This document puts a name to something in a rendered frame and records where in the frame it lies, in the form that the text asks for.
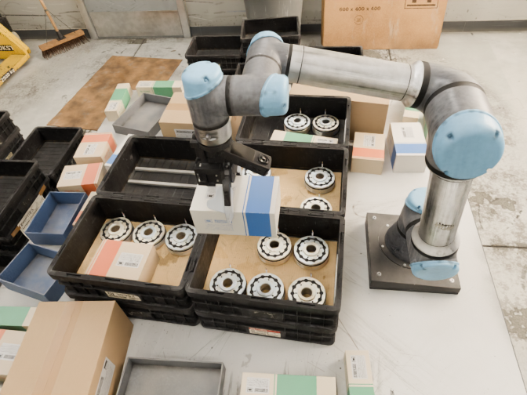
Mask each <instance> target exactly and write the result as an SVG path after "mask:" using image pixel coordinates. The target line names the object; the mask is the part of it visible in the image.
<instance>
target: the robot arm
mask: <svg viewBox="0 0 527 395"><path fill-rule="evenodd" d="M181 79H182V83H183V87H184V98H185V99H186V101H187V106H188V109H189V112H190V116H191V120H192V124H193V127H194V132H193V134H192V139H191V141H190V146H191V148H194V150H195V153H196V156H197V157H196V160H195V166H194V173H195V176H196V179H197V182H198V185H199V186H207V187H215V186H216V184H222V186H218V187H217V188H216V196H215V197H213V198H211V199H209V200H208V201H207V207H208V208H209V209H212V210H214V211H218V212H222V213H224V214H225V216H226V220H227V223H231V220H232V219H233V217H234V205H233V189H232V187H231V183H234V181H235V177H236V176H242V169H241V167H243V168H244V169H248V170H249V171H252V172H255V173H257V174H259V175H262V176H266V174H268V172H269V171H270V169H271V156H269V155H266V154H264V153H261V152H259V151H258V150H254V149H252V148H250V147H247V146H245V145H243V144H241V143H238V142H236V141H234V140H232V135H231V134H232V129H231V121H230V116H263V117H269V116H279V115H284V114H286V113H287V111H288V109H289V82H290V83H295V84H300V85H309V86H314V87H319V88H323V89H332V90H337V91H341V92H350V93H355V94H360V95H365V96H374V97H379V98H384V99H389V100H397V101H401V102H402V103H403V105H404V106H405V107H409V108H413V109H417V110H418V111H420V112H421V113H423V115H424V118H425V122H426V125H427V131H428V140H427V149H426V154H425V164H426V166H427V167H428V169H429V170H430V175H429V179H428V183H427V187H418V188H416V189H414V190H412V191H411V192H410V193H409V195H408V197H407V198H406V199H405V204H404V206H403V208H402V211H401V213H400V216H399V217H398V220H397V221H396V222H395V223H393V224H392V225H391V226H390V227H389V228H388V230H387V233H386V235H385V243H386V246H387V248H388V250H389V251H390V253H391V254H392V255H394V256H395V257H396V258H398V259H400V260H402V261H404V262H407V263H410V264H409V266H410V267H411V270H412V273H413V275H414V276H415V277H418V278H420V279H423V280H428V281H438V280H444V279H447V278H451V277H453V276H455V275H457V274H458V272H459V270H460V268H459V265H460V264H459V263H458V260H457V252H458V249H459V246H460V234H459V232H458V226H459V224H460V220H461V217H462V215H463V210H464V208H465V204H466V202H467V198H468V195H469V193H470V190H471V186H472V183H473V180H474V179H476V178H478V177H479V176H482V175H484V174H486V173H487V169H493V168H494V167H495V166H496V165H497V164H498V162H499V161H500V159H501V158H502V156H503V152H504V148H505V142H504V137H503V130H502V127H501V125H500V123H499V122H498V120H497V119H496V116H495V114H494V113H493V110H492V108H491V105H490V103H489V100H488V98H487V96H486V94H485V90H484V89H483V87H482V85H481V84H480V83H479V82H478V81H477V80H476V79H475V78H473V77H471V76H470V75H469V74H467V73H464V72H462V71H459V70H457V69H455V68H452V67H447V66H445V65H441V64H437V63H431V62H426V61H422V60H417V61H416V62H415V63H413V64H407V63H399V62H394V61H389V60H381V59H376V58H371V57H366V56H358V55H353V54H348V53H339V52H334V51H330V50H325V49H316V48H311V47H306V46H302V45H293V44H287V43H283V41H282V38H281V37H280V36H278V35H277V34H276V33H274V32H273V31H261V32H260V33H258V34H256V35H255V36H254V37H253V39H252V41H251V43H250V45H249V47H248V49H247V53H246V60H245V66H244V69H243V72H242V75H223V72H222V71H221V69H220V66H219V65H218V64H216V63H211V62H210V61H200V62H197V63H193V64H191V65H189V66H188V67H186V68H185V69H184V72H183V73H182V76H181ZM198 161H200V162H198ZM198 176H199V179H200V181H199V179H198Z"/></svg>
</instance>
